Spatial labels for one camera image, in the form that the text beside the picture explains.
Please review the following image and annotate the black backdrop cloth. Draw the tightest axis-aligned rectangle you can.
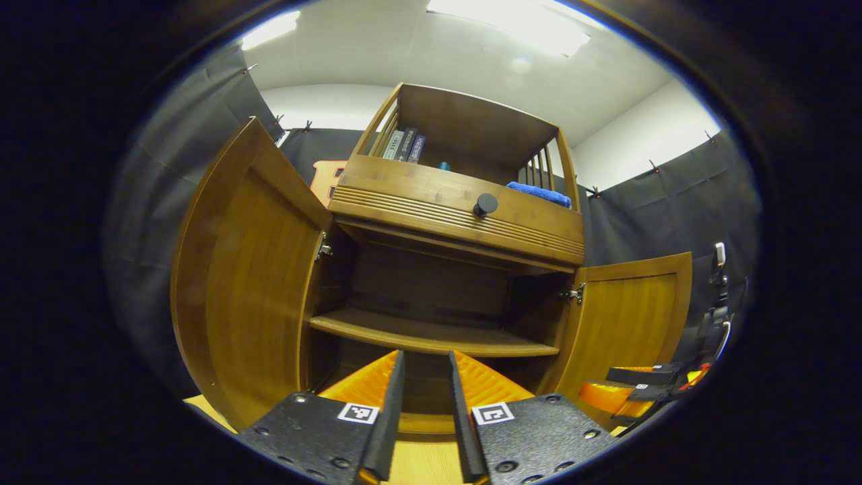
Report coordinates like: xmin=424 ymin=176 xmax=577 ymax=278
xmin=102 ymin=47 xmax=765 ymax=398

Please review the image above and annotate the wooden ribbed drawer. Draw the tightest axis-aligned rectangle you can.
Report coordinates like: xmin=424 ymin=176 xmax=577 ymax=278
xmin=328 ymin=155 xmax=585 ymax=265

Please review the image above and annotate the wooden inner shelf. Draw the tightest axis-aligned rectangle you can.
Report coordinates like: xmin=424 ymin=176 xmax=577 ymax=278
xmin=310 ymin=309 xmax=561 ymax=358

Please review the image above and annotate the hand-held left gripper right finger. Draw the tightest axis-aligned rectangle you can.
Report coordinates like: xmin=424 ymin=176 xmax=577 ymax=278
xmin=448 ymin=350 xmax=620 ymax=484

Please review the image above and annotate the blue towel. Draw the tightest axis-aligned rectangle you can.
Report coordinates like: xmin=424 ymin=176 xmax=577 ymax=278
xmin=506 ymin=181 xmax=572 ymax=208

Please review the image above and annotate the long ceiling light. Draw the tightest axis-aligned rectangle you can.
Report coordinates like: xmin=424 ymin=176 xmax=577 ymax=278
xmin=241 ymin=10 xmax=302 ymax=51

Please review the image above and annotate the wooden shoe cabinet door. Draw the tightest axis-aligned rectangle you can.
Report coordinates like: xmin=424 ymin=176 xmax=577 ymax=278
xmin=539 ymin=252 xmax=693 ymax=432
xmin=170 ymin=117 xmax=334 ymax=432

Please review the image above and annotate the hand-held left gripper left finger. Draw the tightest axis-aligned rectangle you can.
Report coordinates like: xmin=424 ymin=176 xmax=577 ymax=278
xmin=236 ymin=350 xmax=407 ymax=484

